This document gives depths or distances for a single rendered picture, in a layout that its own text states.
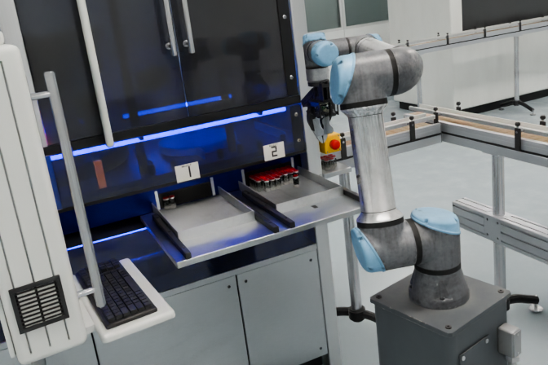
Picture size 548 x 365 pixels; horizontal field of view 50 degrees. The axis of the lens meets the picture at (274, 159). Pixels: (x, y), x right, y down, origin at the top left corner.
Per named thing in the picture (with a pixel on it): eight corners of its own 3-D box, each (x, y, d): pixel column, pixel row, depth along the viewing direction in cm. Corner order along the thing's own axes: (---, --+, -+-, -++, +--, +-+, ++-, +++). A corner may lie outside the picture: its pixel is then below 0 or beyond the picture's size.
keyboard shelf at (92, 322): (43, 292, 186) (41, 283, 185) (130, 263, 198) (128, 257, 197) (72, 358, 147) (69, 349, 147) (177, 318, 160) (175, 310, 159)
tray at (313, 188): (239, 189, 227) (237, 181, 226) (298, 173, 237) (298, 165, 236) (276, 214, 197) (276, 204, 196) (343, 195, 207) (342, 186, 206)
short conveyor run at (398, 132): (312, 178, 242) (308, 141, 237) (294, 170, 255) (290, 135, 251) (444, 142, 268) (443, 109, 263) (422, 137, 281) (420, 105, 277)
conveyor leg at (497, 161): (485, 309, 272) (481, 149, 251) (500, 303, 276) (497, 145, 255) (500, 318, 264) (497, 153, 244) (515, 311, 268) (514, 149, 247)
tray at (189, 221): (152, 212, 214) (151, 203, 213) (219, 195, 224) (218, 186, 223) (179, 242, 184) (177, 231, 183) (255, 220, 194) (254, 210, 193)
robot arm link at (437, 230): (470, 266, 146) (469, 214, 142) (418, 275, 144) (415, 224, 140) (448, 246, 157) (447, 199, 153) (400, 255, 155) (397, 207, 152)
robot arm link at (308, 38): (304, 35, 184) (298, 34, 192) (308, 70, 187) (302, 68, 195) (329, 32, 185) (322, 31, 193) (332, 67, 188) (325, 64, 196)
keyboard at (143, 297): (75, 276, 187) (73, 269, 186) (118, 262, 193) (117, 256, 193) (107, 330, 153) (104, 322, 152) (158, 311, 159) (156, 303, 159)
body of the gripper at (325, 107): (320, 120, 190) (315, 84, 187) (307, 117, 198) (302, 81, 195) (340, 116, 193) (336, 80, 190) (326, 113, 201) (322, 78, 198)
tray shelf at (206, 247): (140, 220, 213) (139, 215, 212) (310, 175, 239) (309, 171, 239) (177, 268, 171) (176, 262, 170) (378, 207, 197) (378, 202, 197)
